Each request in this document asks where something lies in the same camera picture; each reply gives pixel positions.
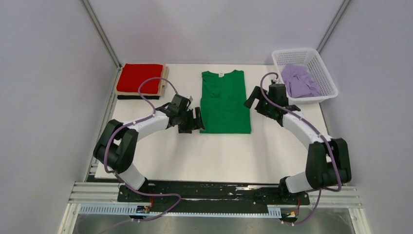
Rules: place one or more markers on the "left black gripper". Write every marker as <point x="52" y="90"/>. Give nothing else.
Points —
<point x="195" y="123"/>

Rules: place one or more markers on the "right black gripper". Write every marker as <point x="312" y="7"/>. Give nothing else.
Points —
<point x="256" y="94"/>

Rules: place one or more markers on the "green t shirt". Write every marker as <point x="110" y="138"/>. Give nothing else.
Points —
<point x="222" y="103"/>

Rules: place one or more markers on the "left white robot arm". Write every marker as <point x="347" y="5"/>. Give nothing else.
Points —
<point x="116" y="146"/>

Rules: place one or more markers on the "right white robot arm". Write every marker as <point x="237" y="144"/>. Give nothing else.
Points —
<point x="327" y="162"/>

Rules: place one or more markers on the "purple t shirt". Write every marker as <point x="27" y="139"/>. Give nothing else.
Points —
<point x="298" y="82"/>

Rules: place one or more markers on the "white plastic basket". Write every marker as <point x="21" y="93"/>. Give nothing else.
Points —
<point x="311" y="59"/>

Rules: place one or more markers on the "folded black t shirt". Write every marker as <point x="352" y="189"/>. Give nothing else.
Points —
<point x="125" y="97"/>

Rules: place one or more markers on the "folded red t shirt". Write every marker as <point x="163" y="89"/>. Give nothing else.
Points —
<point x="133" y="75"/>

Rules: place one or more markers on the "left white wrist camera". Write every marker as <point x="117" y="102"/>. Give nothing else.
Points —
<point x="190" y="98"/>

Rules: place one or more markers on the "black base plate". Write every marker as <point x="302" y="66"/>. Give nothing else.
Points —
<point x="212" y="197"/>

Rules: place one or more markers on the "aluminium rail frame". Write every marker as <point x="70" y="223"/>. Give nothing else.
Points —
<point x="105" y="195"/>

